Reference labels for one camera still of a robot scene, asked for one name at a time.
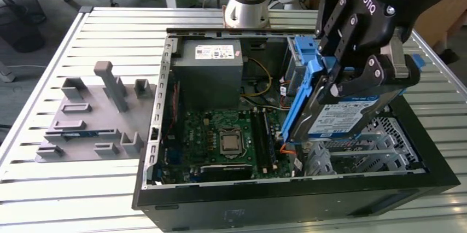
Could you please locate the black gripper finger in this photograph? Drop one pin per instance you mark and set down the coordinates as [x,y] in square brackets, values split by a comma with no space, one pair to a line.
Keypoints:
[379,70]
[350,29]

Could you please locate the hard disk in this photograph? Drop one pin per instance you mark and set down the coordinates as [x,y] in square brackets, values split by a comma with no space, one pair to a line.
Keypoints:
[339,118]

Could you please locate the metal disk bay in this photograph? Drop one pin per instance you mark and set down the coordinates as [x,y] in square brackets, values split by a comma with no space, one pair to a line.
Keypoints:
[364,153]

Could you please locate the brown wooden cabinet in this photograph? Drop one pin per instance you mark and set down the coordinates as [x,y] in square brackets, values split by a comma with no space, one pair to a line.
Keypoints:
[455,11]

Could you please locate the metal drive cage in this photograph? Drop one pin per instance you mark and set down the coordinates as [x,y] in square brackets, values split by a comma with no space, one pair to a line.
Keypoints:
[294,71]

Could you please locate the black RAM slot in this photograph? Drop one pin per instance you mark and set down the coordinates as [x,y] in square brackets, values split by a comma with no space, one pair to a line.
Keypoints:
[268,140]
[259,140]

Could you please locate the grey power supply unit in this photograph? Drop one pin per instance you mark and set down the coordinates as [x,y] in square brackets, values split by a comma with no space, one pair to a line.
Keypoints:
[208,85]

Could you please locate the silver CPU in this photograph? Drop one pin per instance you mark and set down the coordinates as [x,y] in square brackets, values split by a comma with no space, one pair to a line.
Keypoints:
[229,142]

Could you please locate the green motherboard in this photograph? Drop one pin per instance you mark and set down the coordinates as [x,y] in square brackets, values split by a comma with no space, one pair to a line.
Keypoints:
[196,134]

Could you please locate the black graphics card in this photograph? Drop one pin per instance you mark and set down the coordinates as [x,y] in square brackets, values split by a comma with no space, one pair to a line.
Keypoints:
[225,171]

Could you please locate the black PC case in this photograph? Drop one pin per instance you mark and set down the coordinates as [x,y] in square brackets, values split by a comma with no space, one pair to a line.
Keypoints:
[255,208]

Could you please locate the grey parts rack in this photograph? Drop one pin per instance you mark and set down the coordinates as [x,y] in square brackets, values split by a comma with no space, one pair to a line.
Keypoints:
[91,112]

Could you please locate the blue RAM stick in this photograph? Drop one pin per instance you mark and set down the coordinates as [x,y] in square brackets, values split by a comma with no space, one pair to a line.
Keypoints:
[77,134]

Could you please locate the black mesh bin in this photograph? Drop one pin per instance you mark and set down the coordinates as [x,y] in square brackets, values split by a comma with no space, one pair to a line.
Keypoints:
[21,25]

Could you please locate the grey metal stand foot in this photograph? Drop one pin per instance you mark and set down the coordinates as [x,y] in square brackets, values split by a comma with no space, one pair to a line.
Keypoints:
[7,74]

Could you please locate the blue plastic drive bracket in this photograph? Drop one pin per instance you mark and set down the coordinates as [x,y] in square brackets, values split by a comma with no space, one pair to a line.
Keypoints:
[304,48]

